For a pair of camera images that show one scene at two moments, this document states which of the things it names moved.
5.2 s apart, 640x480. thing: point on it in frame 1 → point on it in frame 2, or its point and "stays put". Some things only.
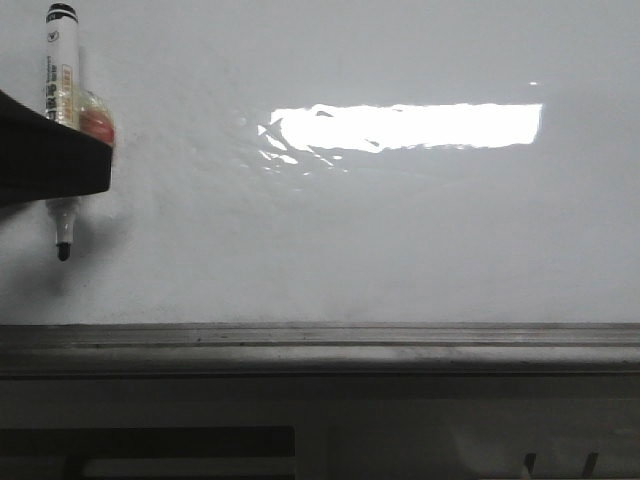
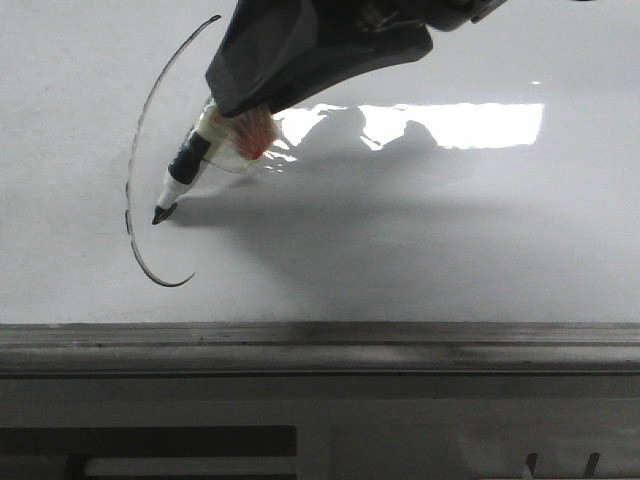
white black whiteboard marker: [63, 102] → [211, 132]
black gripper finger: [42, 158] → [275, 52]
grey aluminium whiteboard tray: [319, 349] stays put
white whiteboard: [341, 162] stays put
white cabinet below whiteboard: [320, 427] stays put
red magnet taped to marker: [94, 117] → [254, 132]
